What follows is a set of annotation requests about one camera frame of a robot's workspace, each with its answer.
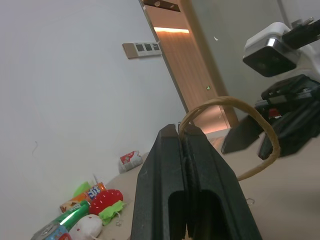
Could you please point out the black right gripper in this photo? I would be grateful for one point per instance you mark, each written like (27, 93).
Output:
(295, 87)

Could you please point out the white red-dotted plush toy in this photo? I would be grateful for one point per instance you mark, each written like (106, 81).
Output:
(86, 227)

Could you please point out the silver-topped red blue can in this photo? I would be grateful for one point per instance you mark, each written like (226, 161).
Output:
(51, 232)

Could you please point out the wooden door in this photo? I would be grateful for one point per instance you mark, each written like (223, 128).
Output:
(185, 62)

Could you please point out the wall switch panel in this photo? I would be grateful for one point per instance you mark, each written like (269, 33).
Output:
(141, 50)

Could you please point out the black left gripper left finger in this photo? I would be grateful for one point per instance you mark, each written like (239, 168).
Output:
(160, 175)

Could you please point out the light green plush toy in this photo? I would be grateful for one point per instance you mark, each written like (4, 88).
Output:
(82, 188)

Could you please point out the small metal clip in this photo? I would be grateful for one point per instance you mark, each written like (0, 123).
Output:
(250, 200)

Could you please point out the tan rubber band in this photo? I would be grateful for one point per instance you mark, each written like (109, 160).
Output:
(250, 110)

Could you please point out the orange snack box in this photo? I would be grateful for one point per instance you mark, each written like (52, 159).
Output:
(75, 201)

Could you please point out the red white crumpled packet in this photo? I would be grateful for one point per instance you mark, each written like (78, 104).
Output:
(130, 160)

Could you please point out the orange soda can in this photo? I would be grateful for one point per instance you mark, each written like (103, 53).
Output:
(96, 191)

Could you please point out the green soda can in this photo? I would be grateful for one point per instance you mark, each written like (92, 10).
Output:
(72, 213)

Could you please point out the red strawberry plush toy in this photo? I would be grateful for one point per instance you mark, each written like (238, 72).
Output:
(105, 200)

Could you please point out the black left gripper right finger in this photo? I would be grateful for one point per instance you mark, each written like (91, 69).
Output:
(212, 175)

